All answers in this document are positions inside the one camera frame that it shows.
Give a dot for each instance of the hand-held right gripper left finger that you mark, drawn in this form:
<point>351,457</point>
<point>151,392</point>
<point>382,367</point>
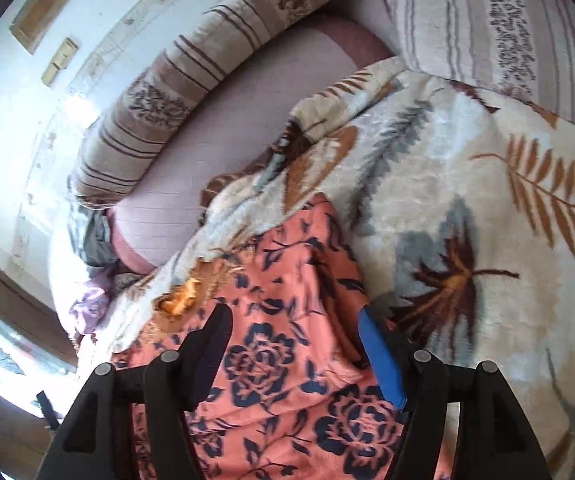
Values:
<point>211,350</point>

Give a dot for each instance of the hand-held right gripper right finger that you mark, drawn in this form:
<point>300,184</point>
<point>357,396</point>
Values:
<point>382,355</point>

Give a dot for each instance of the orange floral cloth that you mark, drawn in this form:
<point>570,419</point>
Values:
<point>287,300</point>

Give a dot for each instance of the lilac cloth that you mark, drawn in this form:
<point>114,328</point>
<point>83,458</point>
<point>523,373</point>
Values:
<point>90,302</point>

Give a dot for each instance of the grey cloth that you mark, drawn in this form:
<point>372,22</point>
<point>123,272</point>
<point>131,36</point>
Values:
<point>98,240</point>

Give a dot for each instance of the leaf print blanket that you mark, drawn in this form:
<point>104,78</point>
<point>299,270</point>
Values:
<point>442,185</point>

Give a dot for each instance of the pink bolster pillow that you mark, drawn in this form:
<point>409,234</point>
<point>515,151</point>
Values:
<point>227,125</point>

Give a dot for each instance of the striped floral pillow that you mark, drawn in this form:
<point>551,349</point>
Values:
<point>192,75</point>
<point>457,20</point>

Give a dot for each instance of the beige wall switch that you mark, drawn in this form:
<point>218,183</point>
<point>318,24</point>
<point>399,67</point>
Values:
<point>60,61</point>

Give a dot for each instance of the wooden wall frame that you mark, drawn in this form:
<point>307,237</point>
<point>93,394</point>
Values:
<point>50,2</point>

